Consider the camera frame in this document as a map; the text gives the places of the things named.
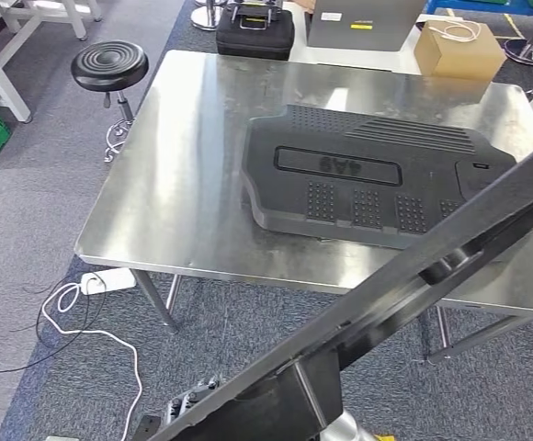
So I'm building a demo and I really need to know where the black plastic plate holder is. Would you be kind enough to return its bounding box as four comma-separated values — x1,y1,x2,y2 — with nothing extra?
149,129,533,441

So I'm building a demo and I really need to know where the stainless steel workbench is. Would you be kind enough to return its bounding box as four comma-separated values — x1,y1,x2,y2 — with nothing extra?
73,48,533,367

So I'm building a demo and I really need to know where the large black plastic cover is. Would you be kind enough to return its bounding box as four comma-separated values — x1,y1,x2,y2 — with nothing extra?
240,104,519,251

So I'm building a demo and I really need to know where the black carrying case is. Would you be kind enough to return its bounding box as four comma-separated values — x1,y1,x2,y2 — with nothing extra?
215,1,297,62

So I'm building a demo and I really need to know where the white power strip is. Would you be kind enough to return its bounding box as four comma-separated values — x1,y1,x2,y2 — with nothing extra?
79,267,137,297

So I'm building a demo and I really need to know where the chrome stanchion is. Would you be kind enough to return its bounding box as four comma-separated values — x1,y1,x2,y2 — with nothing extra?
190,0,229,32
503,0,533,67

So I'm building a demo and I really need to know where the black round stool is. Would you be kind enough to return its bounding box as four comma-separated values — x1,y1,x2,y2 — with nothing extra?
70,39,150,165

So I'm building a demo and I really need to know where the brown cardboard box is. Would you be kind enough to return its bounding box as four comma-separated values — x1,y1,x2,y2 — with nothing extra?
414,19,508,84

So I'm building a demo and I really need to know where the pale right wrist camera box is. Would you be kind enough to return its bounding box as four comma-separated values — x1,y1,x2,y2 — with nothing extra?
294,349,343,430

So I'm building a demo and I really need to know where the white floor cable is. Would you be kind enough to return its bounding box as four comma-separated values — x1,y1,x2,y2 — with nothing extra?
41,272,144,441

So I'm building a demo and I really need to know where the thin white cable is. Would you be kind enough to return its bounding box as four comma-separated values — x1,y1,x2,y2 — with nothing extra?
426,17,482,44

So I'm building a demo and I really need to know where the black floor cable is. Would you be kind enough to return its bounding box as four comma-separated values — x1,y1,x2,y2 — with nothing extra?
0,274,107,374

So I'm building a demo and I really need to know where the white table frame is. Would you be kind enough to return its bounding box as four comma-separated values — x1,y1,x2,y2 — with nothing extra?
0,0,103,124

